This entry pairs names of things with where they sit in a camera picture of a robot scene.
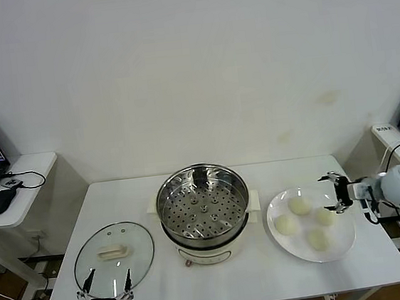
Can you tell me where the white round plate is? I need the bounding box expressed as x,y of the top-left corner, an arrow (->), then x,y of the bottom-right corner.
263,181 -> 359,269

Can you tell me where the white laptop cable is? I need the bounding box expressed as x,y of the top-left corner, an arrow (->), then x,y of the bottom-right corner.
377,138 -> 400,175

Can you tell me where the black computer mouse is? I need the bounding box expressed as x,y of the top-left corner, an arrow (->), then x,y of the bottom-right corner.
0,188 -> 19,215

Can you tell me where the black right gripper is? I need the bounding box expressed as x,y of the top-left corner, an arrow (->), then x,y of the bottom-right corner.
315,169 -> 354,216

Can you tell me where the cream electric cooker base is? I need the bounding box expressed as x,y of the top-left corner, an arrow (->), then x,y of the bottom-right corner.
144,182 -> 267,272

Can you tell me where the glass lid with cream handle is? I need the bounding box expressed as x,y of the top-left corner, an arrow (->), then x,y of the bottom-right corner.
69,218 -> 160,300

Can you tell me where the thin black mouse cable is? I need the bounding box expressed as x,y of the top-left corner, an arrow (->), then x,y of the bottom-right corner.
4,168 -> 47,192

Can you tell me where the black cable with adapter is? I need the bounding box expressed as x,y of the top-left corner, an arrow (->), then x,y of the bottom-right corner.
357,139 -> 400,265

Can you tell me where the white side table with mouse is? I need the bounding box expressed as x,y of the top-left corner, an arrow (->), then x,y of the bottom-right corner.
0,150 -> 73,300

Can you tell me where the stainless steel steamer basket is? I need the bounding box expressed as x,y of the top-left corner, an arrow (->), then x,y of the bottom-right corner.
152,158 -> 255,246

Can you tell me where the white steamed baozi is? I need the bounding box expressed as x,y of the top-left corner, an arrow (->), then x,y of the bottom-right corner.
273,213 -> 299,237
287,195 -> 312,217
315,207 -> 337,227
306,228 -> 330,252

